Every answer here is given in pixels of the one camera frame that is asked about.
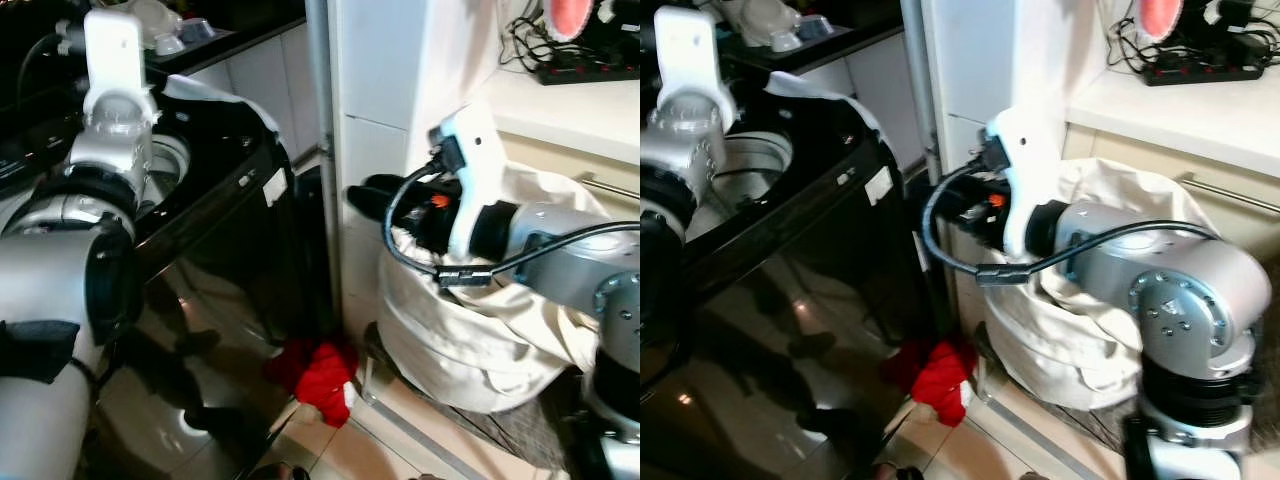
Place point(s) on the white crumpled bag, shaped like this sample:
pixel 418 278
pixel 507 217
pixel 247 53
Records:
pixel 760 18
pixel 148 18

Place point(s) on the grey vertical pipe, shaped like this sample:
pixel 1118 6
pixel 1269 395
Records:
pixel 320 120
pixel 922 90

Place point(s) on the dark blue small container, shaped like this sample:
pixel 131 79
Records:
pixel 197 28
pixel 817 27

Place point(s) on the black power strip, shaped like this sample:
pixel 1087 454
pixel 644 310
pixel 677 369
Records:
pixel 590 72
pixel 1200 72

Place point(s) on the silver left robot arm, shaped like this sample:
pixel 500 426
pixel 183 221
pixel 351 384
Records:
pixel 672 150
pixel 45 280

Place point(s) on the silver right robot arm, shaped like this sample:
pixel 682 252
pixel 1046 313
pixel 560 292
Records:
pixel 570 255
pixel 1170 270

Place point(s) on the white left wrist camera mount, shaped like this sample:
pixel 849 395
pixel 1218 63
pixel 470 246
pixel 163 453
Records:
pixel 112 50
pixel 685 50

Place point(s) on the cream cloth laundry bag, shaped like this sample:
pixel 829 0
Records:
pixel 470 340
pixel 1060 340

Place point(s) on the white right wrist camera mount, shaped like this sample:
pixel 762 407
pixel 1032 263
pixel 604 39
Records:
pixel 478 150
pixel 1030 160

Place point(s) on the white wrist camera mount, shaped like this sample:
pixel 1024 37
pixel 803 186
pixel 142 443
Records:
pixel 1030 160
pixel 478 150
pixel 112 50
pixel 685 50

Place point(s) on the pink round object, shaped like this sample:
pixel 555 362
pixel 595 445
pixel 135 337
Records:
pixel 1162 18
pixel 568 18

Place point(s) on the glossy black washing machine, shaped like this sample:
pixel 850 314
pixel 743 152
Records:
pixel 800 270
pixel 220 260

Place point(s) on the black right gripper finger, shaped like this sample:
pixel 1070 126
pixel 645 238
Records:
pixel 375 205
pixel 395 183
pixel 950 180
pixel 935 203

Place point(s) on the red garment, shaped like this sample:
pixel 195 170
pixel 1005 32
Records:
pixel 942 378
pixel 322 378

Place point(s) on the white cloth on washer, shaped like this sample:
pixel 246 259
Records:
pixel 830 100
pixel 215 98

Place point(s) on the small white bowl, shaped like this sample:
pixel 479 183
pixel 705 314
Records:
pixel 168 45
pixel 786 42

